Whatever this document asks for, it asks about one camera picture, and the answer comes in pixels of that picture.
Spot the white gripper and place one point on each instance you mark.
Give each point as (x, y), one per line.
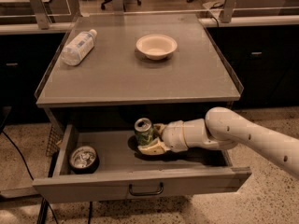
(173, 136)

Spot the green soda can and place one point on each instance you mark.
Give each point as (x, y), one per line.
(143, 131)

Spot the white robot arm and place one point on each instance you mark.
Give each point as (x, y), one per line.
(222, 129)

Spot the open grey top drawer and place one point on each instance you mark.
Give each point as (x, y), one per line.
(196, 171)

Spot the grey cabinet table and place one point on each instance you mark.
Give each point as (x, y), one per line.
(115, 72)

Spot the white bowl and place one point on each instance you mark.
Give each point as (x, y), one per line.
(156, 47)

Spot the clear plastic water bottle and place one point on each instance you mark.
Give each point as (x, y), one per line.
(75, 51)

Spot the black drawer handle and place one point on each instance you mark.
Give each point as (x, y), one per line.
(138, 191)

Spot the wire mesh basket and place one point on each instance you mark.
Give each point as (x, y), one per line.
(54, 142)

